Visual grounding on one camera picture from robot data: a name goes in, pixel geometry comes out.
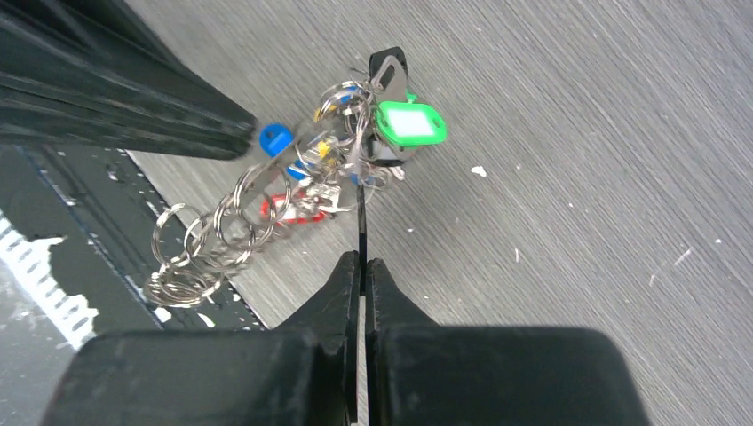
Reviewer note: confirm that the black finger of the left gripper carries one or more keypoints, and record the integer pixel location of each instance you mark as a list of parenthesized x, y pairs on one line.
[(101, 56), (28, 120)]

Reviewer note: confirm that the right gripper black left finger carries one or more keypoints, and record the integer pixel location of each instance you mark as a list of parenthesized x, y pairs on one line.
[(302, 372)]

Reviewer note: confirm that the large metal keyring disc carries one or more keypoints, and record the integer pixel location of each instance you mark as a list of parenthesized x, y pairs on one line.
[(336, 161)]

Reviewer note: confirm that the red key tag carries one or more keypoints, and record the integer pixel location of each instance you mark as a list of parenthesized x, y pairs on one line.
[(294, 212)]

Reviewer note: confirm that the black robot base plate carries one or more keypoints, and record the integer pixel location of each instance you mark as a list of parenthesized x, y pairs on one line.
[(104, 209)]

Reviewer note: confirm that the green key tag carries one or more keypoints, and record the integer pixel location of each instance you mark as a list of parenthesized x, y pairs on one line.
[(404, 124)]

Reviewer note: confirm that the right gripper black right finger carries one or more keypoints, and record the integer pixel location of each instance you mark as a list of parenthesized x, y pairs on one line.
[(423, 373)]

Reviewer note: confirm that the white slotted cable duct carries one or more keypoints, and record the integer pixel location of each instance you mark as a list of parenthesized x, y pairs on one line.
[(30, 263)]

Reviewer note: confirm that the blue key tag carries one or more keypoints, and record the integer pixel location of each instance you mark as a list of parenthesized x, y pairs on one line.
[(274, 138)]

